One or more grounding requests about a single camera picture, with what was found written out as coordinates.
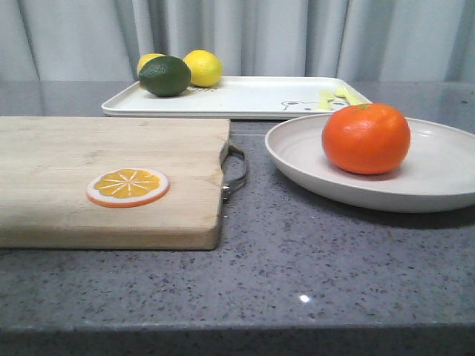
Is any orange mandarin fruit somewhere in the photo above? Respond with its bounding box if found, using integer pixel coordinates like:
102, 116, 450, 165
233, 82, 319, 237
321, 103, 411, 175

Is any beige round plate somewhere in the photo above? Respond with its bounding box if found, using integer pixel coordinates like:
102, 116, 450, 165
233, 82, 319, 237
265, 114, 474, 213

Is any white bear-print tray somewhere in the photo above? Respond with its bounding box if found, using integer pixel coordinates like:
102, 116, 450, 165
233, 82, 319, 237
102, 76, 370, 121

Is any orange slice toy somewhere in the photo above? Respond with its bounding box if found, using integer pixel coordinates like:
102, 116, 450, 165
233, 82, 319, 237
86, 168, 170, 208

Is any yellow lemon right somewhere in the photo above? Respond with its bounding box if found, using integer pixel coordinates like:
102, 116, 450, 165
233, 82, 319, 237
183, 49, 223, 88

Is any yellow lemon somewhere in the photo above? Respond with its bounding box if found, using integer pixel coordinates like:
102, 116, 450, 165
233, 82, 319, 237
183, 49, 223, 88
136, 53, 164, 74

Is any yellow plastic knife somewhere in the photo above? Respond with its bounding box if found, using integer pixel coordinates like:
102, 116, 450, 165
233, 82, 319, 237
318, 89, 335, 111

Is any green lime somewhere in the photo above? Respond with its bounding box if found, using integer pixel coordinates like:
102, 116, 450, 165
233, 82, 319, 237
138, 56, 191, 97

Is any yellow plastic fork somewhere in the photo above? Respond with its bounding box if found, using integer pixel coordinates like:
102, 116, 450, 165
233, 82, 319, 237
334, 86, 364, 105

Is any yellow lemon left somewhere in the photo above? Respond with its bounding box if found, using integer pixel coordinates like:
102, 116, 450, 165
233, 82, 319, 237
136, 53, 164, 74

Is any wooden cutting board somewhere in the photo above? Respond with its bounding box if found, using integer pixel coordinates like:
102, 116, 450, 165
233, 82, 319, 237
1, 116, 230, 250

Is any grey curtain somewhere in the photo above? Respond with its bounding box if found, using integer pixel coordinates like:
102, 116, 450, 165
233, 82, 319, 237
1, 1, 474, 82

